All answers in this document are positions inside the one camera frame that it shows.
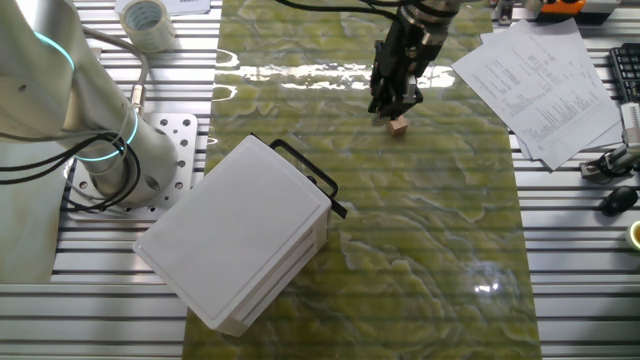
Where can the white drawer cabinet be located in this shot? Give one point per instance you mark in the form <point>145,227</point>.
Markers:
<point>225,225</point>

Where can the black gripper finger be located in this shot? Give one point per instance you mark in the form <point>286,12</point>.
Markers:
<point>411,97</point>
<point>382,106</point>

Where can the green marble pattern mat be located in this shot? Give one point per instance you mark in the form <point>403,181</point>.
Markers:
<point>425,225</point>

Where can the wooden cube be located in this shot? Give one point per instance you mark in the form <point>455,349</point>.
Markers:
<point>398,128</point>

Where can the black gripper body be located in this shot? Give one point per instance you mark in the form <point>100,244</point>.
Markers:
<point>400,55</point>

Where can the cream round cup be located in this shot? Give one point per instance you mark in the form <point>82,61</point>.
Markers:
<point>635,235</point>

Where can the black keyboard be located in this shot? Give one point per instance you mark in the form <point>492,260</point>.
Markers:
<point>627,70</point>

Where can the aluminium pole with base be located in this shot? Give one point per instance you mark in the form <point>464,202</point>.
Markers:
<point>504,12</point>

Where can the silver finned camera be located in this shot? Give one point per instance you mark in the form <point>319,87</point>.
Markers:
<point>631,122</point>

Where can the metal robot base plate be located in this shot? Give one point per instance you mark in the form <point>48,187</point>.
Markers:
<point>185,130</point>

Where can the clear tape roll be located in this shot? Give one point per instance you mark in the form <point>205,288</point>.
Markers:
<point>147,25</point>

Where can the black computer mouse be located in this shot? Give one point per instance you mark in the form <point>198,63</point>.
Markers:
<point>620,200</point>

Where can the metal camera mount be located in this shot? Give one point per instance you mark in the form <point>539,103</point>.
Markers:
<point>595,167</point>

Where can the printed paper sheet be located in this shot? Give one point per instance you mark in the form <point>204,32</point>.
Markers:
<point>550,29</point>
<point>545,100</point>

